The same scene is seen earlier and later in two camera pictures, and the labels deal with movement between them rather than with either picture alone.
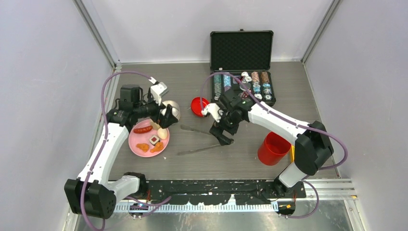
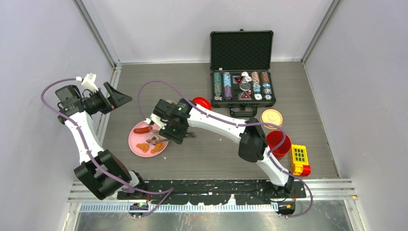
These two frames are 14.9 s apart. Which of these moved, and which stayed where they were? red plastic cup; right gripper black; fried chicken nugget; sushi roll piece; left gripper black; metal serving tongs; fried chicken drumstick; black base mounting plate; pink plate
Moved: metal serving tongs; left gripper black; right gripper black
Stayed: sushi roll piece; fried chicken nugget; black base mounting plate; fried chicken drumstick; red plastic cup; pink plate
